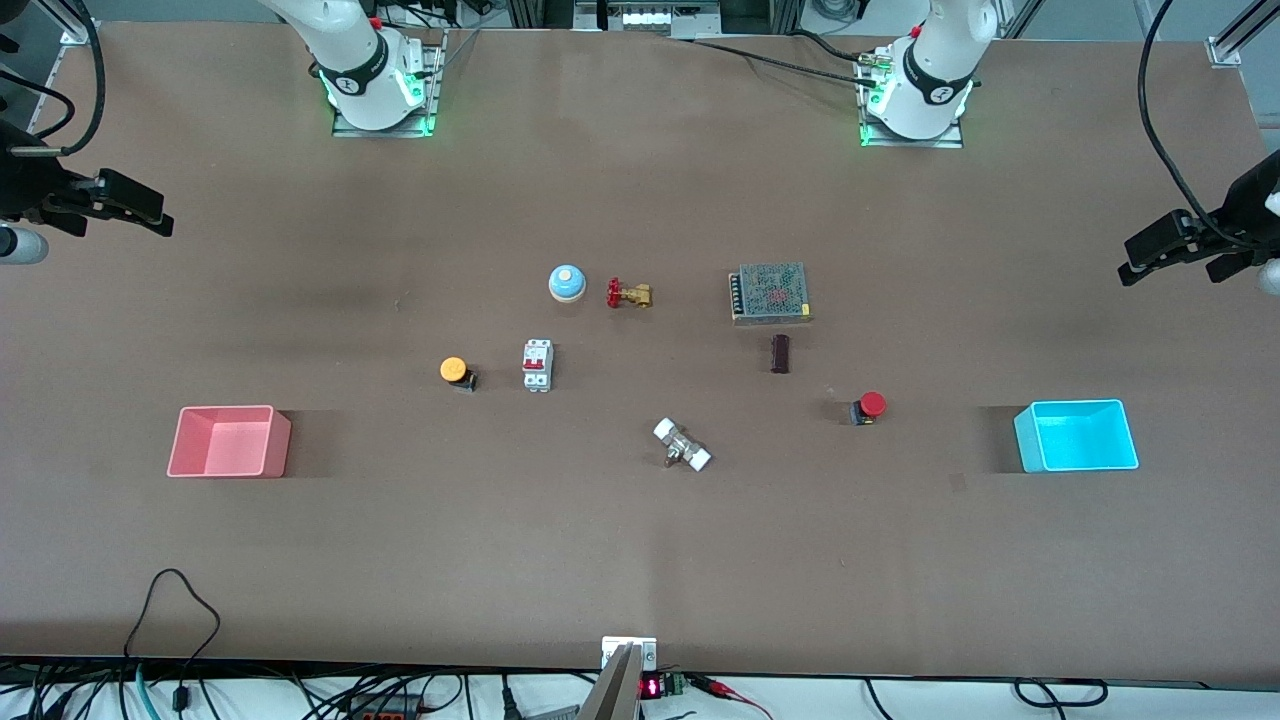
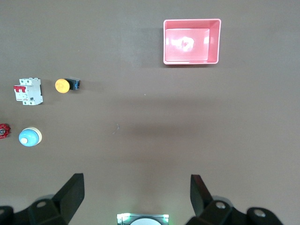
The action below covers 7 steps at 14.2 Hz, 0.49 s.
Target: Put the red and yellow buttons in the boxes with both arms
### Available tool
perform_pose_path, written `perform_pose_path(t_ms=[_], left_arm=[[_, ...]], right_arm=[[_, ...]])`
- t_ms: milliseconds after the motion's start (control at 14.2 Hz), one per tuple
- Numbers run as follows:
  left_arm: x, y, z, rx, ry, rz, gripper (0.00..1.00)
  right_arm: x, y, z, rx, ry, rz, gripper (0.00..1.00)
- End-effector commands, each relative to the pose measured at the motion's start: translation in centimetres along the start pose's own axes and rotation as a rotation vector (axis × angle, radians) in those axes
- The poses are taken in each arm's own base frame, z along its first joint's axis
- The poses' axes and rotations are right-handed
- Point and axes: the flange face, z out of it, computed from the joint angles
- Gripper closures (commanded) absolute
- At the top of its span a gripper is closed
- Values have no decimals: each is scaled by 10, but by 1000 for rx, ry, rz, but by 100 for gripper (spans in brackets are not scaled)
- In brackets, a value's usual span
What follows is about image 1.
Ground cyan plastic box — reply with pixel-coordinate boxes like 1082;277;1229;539
1013;398;1141;474

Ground pink plastic box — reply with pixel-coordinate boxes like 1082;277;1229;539
166;404;293;479

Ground metal mesh power supply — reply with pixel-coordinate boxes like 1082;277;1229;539
727;262;814;328

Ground white circuit breaker red switches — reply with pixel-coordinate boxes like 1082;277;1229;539
521;339;555;394

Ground metal fitting white caps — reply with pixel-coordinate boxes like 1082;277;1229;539
652;417;714;474

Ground white lit control unit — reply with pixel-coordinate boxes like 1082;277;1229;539
574;0;724;40

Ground black power strip orange sockets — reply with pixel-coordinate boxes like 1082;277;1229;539
340;693;427;720

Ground red clip lead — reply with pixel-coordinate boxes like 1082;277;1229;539
688;675;774;720

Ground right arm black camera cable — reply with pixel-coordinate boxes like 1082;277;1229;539
0;0;107;159

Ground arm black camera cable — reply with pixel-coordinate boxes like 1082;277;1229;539
0;0;107;159
1139;0;1237;247

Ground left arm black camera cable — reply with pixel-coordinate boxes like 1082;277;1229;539
1139;0;1237;247

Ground aluminium frame profile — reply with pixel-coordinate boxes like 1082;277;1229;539
38;0;102;47
1207;0;1280;68

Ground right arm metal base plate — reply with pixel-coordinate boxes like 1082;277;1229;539
331;30;447;140

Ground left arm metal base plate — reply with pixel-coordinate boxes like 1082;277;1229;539
857;50;965;151

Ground black cable to arm base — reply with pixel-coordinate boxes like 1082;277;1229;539
688;30;887;87

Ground black flat loop cable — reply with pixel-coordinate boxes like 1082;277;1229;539
1013;677;1110;710

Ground black looped cable with bump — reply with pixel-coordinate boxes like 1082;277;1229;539
123;568;222;717

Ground silver camera mount bracket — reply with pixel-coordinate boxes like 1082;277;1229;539
601;636;659;673

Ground grey camera pole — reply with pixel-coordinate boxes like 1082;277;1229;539
577;643;643;720

